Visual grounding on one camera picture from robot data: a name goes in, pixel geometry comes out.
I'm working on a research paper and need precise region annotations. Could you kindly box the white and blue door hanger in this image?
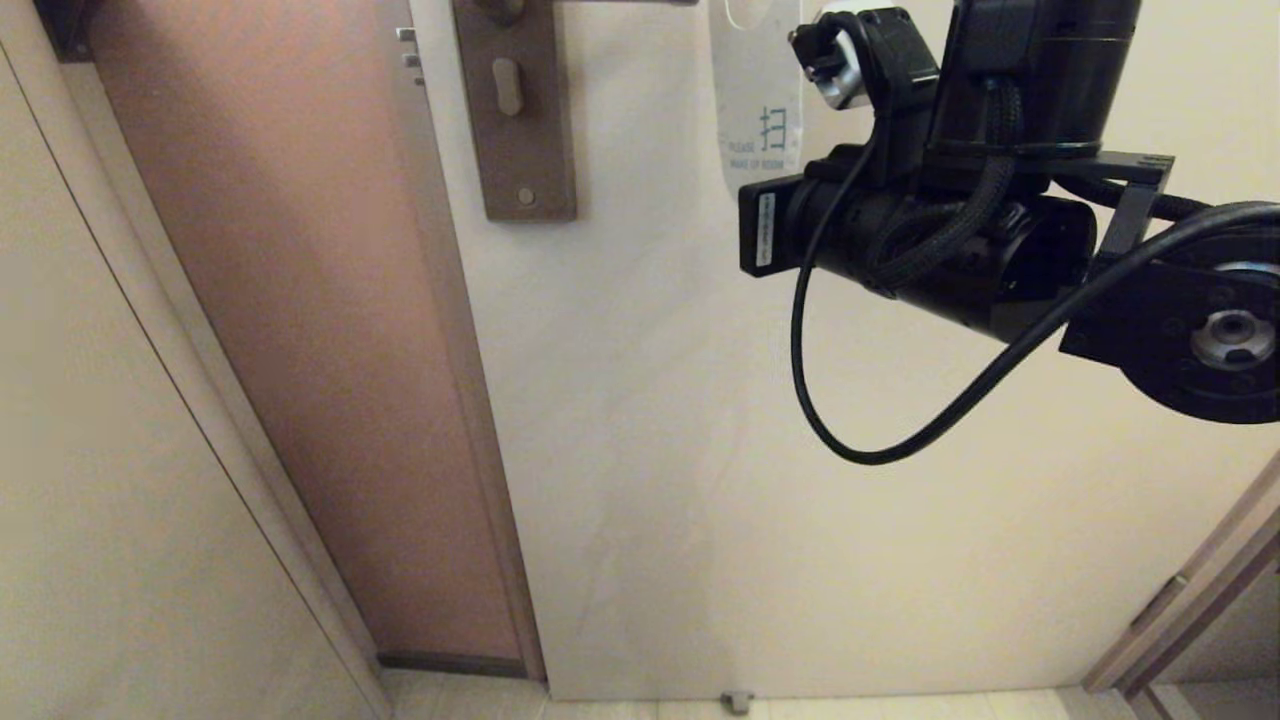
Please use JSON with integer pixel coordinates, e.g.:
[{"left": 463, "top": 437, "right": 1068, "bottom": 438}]
[{"left": 708, "top": 0, "right": 807, "bottom": 197}]

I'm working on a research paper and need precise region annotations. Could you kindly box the white room door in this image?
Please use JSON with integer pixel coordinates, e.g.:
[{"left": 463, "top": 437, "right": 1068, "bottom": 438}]
[{"left": 372, "top": 0, "right": 1280, "bottom": 701}]

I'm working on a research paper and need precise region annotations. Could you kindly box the beige door jamb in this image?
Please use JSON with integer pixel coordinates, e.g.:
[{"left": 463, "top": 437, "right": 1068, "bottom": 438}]
[{"left": 0, "top": 0, "right": 393, "bottom": 720}]

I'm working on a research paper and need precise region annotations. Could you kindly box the black braided right cable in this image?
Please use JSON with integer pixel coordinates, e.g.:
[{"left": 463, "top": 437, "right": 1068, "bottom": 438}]
[{"left": 868, "top": 78, "right": 1023, "bottom": 297}]

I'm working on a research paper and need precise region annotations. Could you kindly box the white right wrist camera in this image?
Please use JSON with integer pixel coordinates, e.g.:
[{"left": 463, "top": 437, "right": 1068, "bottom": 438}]
[{"left": 790, "top": 5, "right": 873, "bottom": 111}]

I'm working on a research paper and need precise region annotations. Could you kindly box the black right camera cable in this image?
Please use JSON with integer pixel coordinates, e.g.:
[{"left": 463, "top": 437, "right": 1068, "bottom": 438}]
[{"left": 789, "top": 95, "right": 1280, "bottom": 467}]

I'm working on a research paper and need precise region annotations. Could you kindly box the brown handle backplate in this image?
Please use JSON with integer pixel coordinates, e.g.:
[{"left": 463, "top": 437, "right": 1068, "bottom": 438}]
[{"left": 452, "top": 0, "right": 579, "bottom": 223}]

